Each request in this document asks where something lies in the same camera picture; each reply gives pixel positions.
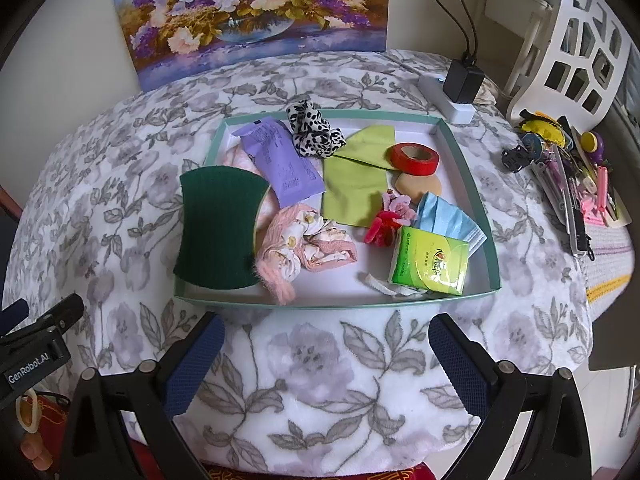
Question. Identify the dark furniture panel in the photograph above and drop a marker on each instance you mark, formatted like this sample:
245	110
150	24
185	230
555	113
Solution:
5	220

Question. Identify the white power strip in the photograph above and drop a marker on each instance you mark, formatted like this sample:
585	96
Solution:
450	107

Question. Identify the red tape roll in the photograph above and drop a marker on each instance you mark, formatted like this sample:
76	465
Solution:
420	164

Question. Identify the leopard print scrunchie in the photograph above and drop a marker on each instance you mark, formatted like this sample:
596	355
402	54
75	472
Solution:
312	135

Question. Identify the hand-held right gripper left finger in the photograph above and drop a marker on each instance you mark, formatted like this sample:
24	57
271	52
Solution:
195	365

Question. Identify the purple packet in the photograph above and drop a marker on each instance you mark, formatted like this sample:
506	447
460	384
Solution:
285	165

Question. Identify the blue face mask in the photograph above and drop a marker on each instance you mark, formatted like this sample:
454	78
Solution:
445	217

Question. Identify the teal rimmed white box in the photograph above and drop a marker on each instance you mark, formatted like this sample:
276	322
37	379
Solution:
340	280

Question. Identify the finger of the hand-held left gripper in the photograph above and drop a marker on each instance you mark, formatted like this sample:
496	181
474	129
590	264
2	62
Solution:
12	312
62	312

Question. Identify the black charger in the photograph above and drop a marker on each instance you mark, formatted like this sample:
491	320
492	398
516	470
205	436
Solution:
462	82

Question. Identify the flower still life painting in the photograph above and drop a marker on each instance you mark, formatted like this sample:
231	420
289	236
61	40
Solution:
250	0

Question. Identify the lime green cloth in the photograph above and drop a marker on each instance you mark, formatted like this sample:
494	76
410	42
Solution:
350	190

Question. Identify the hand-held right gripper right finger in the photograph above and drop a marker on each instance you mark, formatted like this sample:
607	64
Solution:
457	365

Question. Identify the pile of pens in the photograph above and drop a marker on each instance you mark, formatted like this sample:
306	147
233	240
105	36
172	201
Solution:
575	195

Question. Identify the yellow green sponge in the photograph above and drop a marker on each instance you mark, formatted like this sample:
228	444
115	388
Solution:
215	230

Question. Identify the grey floral fleece blanket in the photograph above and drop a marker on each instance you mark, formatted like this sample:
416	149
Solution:
300	370

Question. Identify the beige powder puff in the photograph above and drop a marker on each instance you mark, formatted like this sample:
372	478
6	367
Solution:
420	185

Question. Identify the pink floral scrunchie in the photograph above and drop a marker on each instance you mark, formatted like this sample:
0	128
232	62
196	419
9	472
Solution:
300	240

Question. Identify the person's foot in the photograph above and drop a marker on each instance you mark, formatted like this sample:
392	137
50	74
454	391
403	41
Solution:
35	452

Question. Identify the beige tape roll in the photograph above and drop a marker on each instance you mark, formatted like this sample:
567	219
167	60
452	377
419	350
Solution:
20	410

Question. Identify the green tissue packet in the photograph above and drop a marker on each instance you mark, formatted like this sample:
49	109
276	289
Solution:
430	260

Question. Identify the yellow black trinket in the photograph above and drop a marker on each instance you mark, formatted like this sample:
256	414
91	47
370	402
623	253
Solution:
542	127

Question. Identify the purple yellow ball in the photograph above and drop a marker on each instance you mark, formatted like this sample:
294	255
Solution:
594	141

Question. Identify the striped woven mat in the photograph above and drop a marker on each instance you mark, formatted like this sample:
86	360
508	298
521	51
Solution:
610	260

